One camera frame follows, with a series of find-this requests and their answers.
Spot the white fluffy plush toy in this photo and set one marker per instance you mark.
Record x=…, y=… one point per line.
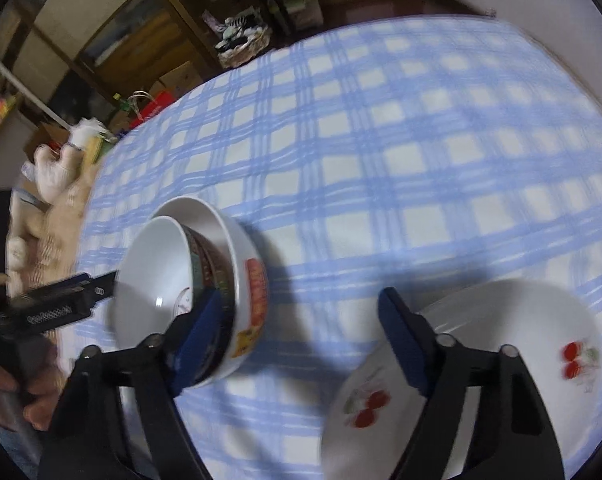
x=88, y=130

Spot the cherry print white plate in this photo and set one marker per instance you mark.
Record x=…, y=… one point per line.
x=506, y=320

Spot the red paper bag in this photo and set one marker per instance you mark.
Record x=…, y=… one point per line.
x=153, y=107

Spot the green yellow cushion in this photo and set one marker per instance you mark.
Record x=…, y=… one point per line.
x=98, y=147

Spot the person's left hand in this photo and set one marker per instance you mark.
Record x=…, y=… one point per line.
x=41, y=412

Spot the cardboard box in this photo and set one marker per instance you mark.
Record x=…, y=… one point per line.
x=48, y=135
x=181, y=77

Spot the cream plush toy blue paws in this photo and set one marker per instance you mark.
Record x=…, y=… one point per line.
x=56, y=172

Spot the beige floral blanket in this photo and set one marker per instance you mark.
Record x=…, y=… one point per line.
x=56, y=230

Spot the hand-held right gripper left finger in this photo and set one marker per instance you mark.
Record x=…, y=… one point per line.
x=201, y=340

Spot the dark patterned white bowl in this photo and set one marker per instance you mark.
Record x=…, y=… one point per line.
x=151, y=270

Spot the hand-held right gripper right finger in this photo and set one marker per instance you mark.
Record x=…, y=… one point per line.
x=403, y=345

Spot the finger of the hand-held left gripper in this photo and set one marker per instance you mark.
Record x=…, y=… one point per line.
x=103, y=287

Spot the cream plush rabbit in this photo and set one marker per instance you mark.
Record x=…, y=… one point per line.
x=17, y=252

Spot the wooden corner shelf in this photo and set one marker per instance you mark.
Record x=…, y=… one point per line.
x=181, y=5

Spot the wicker basket of socks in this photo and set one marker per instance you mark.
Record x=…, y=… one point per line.
x=246, y=47

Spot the clear plastic storage box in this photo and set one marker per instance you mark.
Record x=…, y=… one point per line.
x=301, y=10

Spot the white bowl yellow red print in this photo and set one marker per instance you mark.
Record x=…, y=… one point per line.
x=251, y=280

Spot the blue plaid blanket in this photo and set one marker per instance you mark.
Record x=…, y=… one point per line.
x=381, y=160

